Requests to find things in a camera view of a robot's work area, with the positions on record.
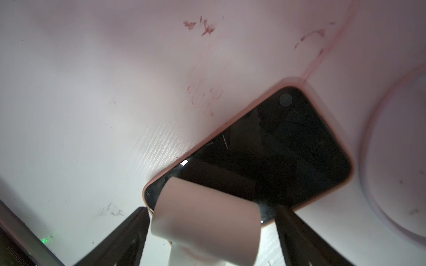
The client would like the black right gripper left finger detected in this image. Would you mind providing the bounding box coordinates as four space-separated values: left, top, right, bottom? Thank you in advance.
76 207 150 266

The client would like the small white phone holder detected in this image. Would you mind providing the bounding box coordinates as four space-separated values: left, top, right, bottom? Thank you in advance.
151 177 261 266

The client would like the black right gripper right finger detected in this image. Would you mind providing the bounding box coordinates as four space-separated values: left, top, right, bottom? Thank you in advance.
275 205 352 266

